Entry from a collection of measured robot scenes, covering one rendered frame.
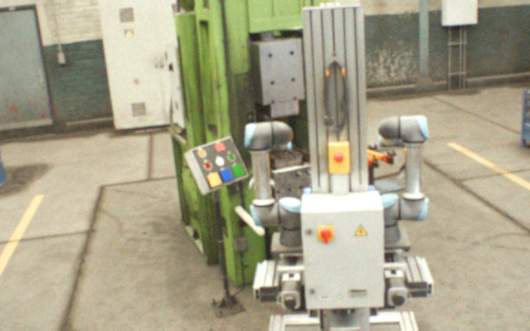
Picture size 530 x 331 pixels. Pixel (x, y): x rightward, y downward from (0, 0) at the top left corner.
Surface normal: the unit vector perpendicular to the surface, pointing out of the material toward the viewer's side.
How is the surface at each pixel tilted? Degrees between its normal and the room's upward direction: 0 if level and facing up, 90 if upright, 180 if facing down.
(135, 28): 90
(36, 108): 90
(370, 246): 91
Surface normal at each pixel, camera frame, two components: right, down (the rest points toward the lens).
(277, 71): 0.36, 0.25
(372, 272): -0.08, 0.30
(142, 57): 0.15, 0.28
